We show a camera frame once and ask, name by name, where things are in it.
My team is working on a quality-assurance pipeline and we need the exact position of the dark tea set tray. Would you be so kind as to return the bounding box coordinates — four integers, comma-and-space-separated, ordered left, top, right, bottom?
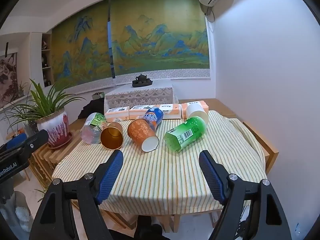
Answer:
131, 73, 153, 88

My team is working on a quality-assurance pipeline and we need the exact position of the copper metal cup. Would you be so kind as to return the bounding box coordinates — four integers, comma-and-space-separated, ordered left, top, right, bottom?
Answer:
100, 122, 125, 151

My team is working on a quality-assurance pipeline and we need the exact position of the dark object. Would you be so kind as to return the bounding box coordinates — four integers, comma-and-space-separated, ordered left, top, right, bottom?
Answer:
133, 214, 163, 240

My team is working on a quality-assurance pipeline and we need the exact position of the hanging scroll painting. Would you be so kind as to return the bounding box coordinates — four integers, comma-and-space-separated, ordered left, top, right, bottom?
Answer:
0, 42, 18, 108

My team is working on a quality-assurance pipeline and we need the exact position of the orange patterned paper cup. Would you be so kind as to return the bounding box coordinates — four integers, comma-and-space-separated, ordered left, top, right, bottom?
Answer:
127, 118, 160, 153

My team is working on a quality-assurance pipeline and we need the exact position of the striped yellow tablecloth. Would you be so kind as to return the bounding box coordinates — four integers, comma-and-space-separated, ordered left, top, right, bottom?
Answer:
51, 110, 267, 216

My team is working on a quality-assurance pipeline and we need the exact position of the grey container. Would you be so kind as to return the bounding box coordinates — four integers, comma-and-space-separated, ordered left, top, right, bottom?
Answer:
0, 191, 34, 240

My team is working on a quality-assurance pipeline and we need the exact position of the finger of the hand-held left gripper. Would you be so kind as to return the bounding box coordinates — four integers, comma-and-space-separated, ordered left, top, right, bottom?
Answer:
0, 133, 28, 155
24, 129, 49, 158

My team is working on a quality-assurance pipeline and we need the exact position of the orange white tissue pack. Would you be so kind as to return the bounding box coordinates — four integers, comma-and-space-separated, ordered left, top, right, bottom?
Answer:
128, 104, 157, 120
104, 106, 131, 123
160, 103, 182, 120
180, 100, 209, 119

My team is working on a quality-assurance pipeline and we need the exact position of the black cloth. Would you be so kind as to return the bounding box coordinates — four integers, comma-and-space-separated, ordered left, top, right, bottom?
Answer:
77, 99, 106, 120

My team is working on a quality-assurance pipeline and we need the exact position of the wooden slatted stand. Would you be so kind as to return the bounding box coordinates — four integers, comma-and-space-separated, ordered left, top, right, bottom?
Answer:
28, 131, 84, 189

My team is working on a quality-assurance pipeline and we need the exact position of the lace-covered cabinet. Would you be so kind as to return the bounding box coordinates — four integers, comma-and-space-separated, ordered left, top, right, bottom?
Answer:
103, 87, 179, 111

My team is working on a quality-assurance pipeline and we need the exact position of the air conditioner cable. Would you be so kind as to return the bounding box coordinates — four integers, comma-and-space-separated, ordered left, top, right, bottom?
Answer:
203, 4, 216, 23

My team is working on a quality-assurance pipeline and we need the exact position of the green plastic cup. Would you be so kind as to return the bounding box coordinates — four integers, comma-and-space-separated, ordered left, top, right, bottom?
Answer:
163, 116, 208, 153

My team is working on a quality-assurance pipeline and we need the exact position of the wall shelf niche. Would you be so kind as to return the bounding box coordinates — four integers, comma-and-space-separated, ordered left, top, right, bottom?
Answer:
40, 32, 53, 88

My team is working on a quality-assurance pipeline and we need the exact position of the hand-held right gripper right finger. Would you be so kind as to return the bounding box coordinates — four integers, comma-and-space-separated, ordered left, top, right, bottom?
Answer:
199, 150, 293, 240

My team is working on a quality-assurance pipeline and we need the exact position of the clear cup with green label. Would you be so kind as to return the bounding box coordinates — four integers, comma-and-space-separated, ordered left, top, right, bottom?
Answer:
80, 112, 108, 145

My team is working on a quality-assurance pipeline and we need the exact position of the wooden table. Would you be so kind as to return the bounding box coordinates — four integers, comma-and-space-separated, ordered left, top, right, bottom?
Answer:
51, 98, 279, 233

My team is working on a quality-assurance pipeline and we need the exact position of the landscape painting blind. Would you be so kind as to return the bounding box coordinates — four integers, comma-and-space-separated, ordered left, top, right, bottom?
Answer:
109, 0, 211, 81
49, 0, 113, 87

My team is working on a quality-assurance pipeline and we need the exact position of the potted plant in red-white pot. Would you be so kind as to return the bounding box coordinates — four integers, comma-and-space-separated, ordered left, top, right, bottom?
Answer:
24, 79, 87, 151

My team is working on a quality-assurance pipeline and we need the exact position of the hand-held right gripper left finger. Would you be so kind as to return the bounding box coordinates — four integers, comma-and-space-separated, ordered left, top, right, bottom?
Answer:
29, 150, 124, 240

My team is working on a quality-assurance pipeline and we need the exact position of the white paper cup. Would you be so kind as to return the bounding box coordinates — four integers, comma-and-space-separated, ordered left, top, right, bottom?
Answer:
186, 103, 209, 126

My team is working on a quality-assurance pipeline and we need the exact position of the blue printed cup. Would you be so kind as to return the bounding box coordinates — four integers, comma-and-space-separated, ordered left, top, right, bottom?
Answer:
143, 106, 164, 132

